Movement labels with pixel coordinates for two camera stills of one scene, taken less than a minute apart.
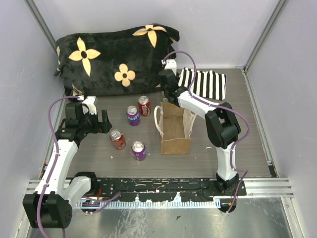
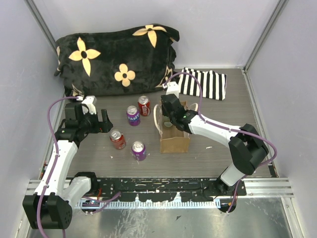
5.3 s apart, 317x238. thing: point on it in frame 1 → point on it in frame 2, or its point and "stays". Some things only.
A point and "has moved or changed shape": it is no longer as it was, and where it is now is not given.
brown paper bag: x=175 y=125 stays
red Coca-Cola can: x=144 y=104 stays
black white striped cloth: x=210 y=85 stays
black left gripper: x=101 y=127 stays
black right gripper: x=162 y=87 → x=164 y=111
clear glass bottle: x=165 y=100 has moved or changed shape
